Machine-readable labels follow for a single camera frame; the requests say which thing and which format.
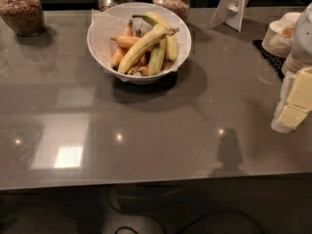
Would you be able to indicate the long yellow-green banana front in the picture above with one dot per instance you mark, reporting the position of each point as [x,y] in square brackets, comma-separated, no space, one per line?
[150,39]

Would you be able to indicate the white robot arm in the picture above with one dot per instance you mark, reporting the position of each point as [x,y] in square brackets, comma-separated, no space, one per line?
[300,55]

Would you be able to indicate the curved yellow banana back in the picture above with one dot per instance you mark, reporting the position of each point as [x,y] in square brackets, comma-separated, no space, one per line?
[154,18]

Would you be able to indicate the yellow-green banana middle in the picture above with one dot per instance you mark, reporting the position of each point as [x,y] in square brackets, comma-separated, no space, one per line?
[157,58]

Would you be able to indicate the small orange banana upper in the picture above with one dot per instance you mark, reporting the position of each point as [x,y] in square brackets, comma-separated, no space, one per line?
[132,43]

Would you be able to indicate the small orange banana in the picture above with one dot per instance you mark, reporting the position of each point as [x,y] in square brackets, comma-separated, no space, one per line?
[132,43]
[120,51]

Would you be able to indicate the small orange banana left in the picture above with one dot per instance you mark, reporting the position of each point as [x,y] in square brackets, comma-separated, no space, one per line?
[120,51]

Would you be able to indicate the white bowl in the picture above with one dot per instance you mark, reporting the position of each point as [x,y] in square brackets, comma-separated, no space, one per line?
[139,78]

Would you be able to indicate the black mesh mat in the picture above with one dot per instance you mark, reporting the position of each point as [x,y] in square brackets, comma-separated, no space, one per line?
[275,62]

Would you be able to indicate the stack of paper bowls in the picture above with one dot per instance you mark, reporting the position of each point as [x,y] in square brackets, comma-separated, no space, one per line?
[277,40]

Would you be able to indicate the white folded sign stand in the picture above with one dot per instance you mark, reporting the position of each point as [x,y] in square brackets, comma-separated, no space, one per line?
[229,12]

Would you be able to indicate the glass jar of grains right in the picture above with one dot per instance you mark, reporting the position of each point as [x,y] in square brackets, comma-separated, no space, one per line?
[173,1]

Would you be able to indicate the glass jar of grains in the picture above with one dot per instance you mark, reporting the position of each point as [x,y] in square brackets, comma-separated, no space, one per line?
[173,1]
[24,17]

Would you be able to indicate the glass jar of grains left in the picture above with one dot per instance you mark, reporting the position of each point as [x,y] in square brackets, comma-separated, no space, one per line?
[24,17]

